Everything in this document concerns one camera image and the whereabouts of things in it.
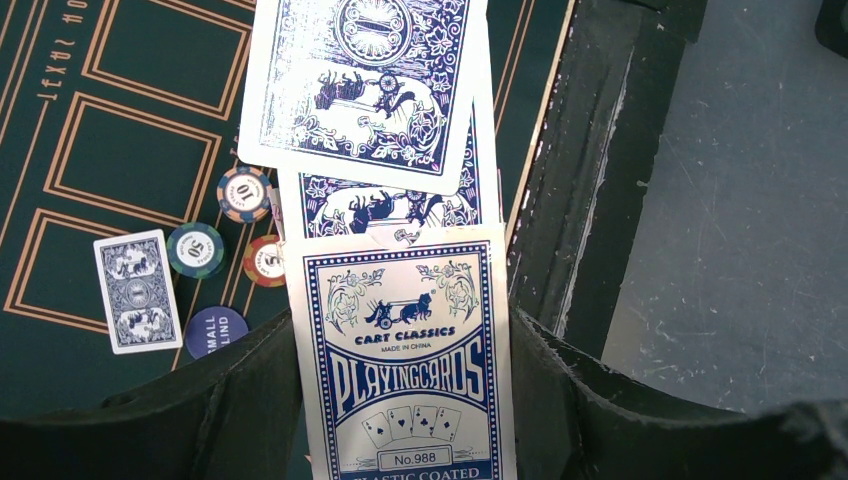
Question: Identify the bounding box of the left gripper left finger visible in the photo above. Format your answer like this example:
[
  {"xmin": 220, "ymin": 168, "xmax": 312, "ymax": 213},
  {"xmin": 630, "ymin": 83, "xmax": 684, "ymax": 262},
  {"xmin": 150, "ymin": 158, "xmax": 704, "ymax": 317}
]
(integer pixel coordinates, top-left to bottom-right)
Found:
[{"xmin": 1, "ymin": 310, "xmax": 302, "ymax": 479}]

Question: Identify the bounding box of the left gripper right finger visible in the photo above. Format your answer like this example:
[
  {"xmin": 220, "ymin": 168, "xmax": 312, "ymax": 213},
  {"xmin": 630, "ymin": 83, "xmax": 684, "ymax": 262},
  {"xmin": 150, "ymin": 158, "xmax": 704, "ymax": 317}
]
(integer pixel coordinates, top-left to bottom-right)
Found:
[{"xmin": 510, "ymin": 308, "xmax": 847, "ymax": 479}]

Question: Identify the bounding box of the blue small blind button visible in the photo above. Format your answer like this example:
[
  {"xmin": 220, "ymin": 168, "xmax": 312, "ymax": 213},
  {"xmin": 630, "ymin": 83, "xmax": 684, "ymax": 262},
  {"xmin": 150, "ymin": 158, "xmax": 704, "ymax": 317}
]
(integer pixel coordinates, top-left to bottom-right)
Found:
[{"xmin": 184, "ymin": 305, "xmax": 249, "ymax": 359}]

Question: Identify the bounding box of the orange chip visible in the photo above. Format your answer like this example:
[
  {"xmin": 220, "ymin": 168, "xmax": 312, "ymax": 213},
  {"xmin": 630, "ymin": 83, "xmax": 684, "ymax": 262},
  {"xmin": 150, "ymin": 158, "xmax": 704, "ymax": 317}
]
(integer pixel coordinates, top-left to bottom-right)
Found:
[{"xmin": 242, "ymin": 234, "xmax": 286, "ymax": 288}]

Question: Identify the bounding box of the green chip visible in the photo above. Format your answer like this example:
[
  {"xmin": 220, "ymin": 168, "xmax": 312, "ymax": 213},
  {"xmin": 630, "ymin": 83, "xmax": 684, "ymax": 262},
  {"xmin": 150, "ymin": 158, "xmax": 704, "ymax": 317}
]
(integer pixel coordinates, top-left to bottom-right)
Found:
[{"xmin": 166, "ymin": 222, "xmax": 225, "ymax": 279}]

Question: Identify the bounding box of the blue playing card deck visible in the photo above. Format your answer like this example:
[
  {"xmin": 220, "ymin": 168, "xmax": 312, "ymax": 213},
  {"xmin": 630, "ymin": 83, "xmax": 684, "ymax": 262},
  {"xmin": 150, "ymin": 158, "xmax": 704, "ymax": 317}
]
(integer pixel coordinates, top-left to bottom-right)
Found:
[{"xmin": 284, "ymin": 225, "xmax": 517, "ymax": 479}]

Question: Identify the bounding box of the next card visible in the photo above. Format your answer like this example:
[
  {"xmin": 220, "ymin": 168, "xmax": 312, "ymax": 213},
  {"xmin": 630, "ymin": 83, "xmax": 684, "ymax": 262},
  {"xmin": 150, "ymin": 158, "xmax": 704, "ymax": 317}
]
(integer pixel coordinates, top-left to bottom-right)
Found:
[{"xmin": 278, "ymin": 97, "xmax": 502, "ymax": 243}]

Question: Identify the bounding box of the card being pulled out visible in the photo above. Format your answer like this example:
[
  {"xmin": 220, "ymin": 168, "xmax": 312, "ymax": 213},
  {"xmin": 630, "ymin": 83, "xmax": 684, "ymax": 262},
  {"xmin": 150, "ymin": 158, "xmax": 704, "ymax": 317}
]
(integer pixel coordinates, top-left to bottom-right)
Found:
[{"xmin": 238, "ymin": 0, "xmax": 487, "ymax": 195}]

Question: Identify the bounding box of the dark green poker mat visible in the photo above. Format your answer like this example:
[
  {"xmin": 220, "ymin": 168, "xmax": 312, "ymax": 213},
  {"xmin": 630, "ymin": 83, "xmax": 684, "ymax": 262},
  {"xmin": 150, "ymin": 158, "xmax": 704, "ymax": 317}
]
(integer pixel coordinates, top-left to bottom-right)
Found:
[{"xmin": 0, "ymin": 0, "xmax": 575, "ymax": 420}]

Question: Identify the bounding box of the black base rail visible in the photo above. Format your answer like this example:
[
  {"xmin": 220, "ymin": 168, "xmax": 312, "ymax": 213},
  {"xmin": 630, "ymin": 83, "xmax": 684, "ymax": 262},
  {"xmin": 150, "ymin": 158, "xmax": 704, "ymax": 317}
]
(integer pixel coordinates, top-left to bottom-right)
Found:
[{"xmin": 507, "ymin": 1, "xmax": 706, "ymax": 357}]

